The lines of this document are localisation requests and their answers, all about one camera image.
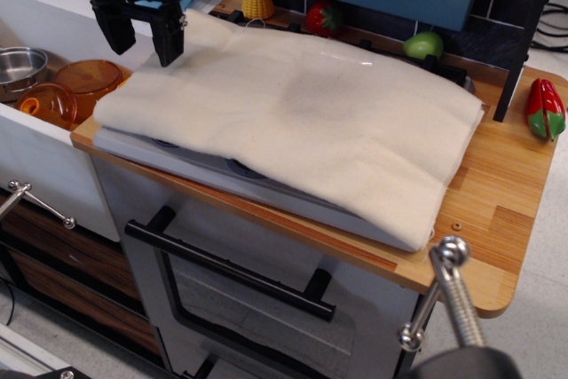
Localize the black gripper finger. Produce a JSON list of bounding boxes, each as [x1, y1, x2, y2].
[[150, 0, 186, 67], [91, 0, 136, 55]]

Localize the cream cloth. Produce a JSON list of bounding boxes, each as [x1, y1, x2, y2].
[[92, 8, 485, 252]]

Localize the orange transparent bowl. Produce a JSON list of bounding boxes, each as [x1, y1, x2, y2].
[[53, 59, 126, 124]]

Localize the yellow toy corn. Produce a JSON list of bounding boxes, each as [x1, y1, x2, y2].
[[241, 0, 276, 20]]

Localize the orange transparent lid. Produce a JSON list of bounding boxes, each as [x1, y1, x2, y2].
[[16, 83, 77, 130]]

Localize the steel pot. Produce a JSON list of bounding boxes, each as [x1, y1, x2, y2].
[[1, 47, 49, 103]]

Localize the grey toy stove top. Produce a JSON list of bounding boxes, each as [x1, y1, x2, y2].
[[92, 10, 476, 253]]

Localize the red toy strawberry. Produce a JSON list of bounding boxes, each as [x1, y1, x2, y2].
[[305, 0, 343, 37]]

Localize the metal clamp screw left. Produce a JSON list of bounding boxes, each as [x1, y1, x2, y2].
[[1, 179, 77, 230]]

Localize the metal clamp screw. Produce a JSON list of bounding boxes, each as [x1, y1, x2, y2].
[[398, 235, 486, 352], [1, 179, 77, 230]]

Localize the wooden drawer cabinet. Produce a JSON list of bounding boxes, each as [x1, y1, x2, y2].
[[1, 201, 164, 367]]

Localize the green toy apple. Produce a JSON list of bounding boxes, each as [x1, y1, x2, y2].
[[403, 31, 444, 59]]

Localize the white oven door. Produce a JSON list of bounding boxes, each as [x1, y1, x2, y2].
[[117, 201, 418, 378]]

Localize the metal clamp screw right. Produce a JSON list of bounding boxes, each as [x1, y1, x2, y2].
[[398, 235, 486, 352]]

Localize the red toy pepper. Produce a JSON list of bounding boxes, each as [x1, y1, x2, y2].
[[525, 78, 566, 141]]

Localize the black oven door handle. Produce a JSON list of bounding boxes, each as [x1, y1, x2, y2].
[[124, 206, 336, 322]]

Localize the black metal stand post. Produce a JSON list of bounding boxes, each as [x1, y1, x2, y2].
[[493, 0, 548, 122]]

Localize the black cables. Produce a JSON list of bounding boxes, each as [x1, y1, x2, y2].
[[492, 0, 568, 53]]

